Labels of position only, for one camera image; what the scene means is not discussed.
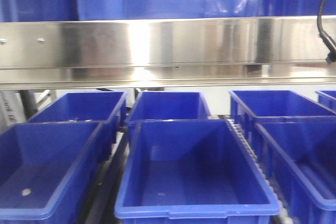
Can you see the blue bin rear centre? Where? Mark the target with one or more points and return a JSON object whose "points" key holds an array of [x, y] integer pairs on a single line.
{"points": [[168, 105]]}

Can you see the blue bin rear left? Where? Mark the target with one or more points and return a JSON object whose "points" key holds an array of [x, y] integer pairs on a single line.
{"points": [[105, 107]]}

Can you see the blue bin lower centre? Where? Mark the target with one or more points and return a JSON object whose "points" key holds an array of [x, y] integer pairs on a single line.
{"points": [[192, 171]]}

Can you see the blue bin rear right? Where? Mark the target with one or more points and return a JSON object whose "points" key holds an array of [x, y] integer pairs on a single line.
{"points": [[250, 106]]}

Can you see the blue bin lower right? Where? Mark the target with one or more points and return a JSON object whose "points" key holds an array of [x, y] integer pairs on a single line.
{"points": [[299, 158]]}

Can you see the blue bin lower left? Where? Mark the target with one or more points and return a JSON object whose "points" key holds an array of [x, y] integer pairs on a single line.
{"points": [[47, 170]]}

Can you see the white roller track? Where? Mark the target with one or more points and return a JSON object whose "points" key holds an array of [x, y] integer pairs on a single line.
{"points": [[283, 216]]}

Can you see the stainless steel shelf front rail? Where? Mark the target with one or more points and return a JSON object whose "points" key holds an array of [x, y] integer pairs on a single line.
{"points": [[164, 52]]}

